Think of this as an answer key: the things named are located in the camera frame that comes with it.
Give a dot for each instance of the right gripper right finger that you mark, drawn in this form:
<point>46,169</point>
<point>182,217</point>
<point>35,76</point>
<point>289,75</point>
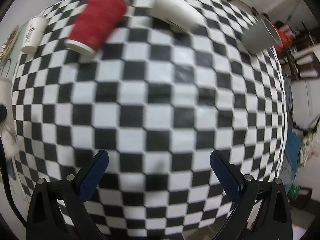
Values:
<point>261,208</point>

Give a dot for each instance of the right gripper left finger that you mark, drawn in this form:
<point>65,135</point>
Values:
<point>45,221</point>

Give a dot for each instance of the white printed cup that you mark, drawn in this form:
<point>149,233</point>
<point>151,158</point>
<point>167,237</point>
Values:
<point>33,34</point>
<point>8,131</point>

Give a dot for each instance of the grey paper cup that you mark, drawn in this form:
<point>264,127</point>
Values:
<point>261,36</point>

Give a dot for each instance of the red ribbed paper cup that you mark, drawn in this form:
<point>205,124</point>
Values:
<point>94,25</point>

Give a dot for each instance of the white paper cup lying centre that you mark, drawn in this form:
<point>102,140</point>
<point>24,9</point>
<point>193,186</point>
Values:
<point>181,16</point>

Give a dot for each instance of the black white checkered tablecloth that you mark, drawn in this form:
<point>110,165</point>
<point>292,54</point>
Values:
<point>159,103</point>

